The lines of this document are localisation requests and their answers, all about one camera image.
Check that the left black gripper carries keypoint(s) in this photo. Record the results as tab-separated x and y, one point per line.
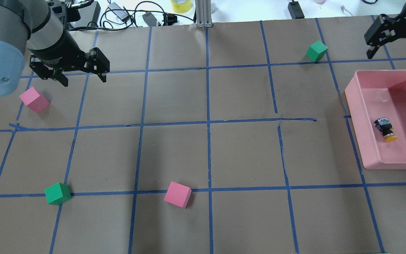
57	48

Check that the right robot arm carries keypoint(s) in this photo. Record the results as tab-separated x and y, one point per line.
385	30

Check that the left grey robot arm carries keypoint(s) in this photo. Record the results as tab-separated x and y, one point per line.
40	26

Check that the pink cube upper left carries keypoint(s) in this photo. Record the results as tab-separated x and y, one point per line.
34	100

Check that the pink cube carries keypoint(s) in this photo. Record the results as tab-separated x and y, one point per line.
178	194
34	100

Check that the pink plastic bin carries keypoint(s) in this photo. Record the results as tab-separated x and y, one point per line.
372	94

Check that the black power brick left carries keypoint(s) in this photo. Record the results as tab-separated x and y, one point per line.
88	15

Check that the grey power adapter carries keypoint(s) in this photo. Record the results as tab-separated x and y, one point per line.
118	11

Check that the green cube upper right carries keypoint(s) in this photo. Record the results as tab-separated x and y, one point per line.
316	51

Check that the green cube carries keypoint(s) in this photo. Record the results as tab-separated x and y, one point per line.
57	194
316	51

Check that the small black adapter centre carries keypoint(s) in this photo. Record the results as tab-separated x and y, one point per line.
150	19

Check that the black power adapter right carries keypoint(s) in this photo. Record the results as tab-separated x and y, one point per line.
295	10

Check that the yellow tape roll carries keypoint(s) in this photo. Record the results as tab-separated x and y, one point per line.
181	6

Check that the green cube lower left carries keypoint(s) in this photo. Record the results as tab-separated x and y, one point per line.
57	194

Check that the pink cube bottom centre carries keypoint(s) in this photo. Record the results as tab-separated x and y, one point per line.
178	194

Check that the yellow push button switch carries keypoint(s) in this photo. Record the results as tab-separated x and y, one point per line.
384	126

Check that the aluminium profile post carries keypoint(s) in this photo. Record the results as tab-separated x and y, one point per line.
203	14

